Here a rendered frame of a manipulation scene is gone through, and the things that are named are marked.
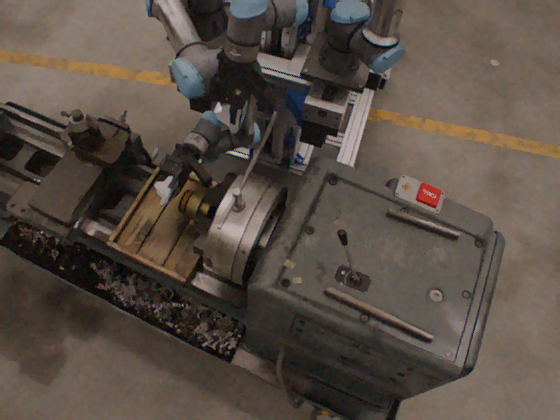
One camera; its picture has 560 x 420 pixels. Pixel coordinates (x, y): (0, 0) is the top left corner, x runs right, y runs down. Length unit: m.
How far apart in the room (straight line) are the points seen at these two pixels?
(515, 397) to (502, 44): 2.53
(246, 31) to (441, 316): 0.80
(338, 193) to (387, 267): 0.24
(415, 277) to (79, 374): 1.75
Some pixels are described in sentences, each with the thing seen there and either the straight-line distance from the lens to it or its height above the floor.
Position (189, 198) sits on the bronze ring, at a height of 1.11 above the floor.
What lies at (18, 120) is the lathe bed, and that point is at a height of 0.84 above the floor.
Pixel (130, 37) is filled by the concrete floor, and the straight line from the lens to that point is 3.60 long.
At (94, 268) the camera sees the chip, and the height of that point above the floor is 0.58.
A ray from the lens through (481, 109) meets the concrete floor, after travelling 3.48.
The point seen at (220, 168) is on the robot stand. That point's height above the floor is 0.21.
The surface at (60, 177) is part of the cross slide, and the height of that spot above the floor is 0.97.
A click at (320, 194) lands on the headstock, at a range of 1.30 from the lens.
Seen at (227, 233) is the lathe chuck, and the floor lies 1.21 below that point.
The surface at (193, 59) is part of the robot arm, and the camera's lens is 1.35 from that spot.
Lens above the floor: 2.37
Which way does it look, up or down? 62 degrees down
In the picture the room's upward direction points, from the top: 8 degrees clockwise
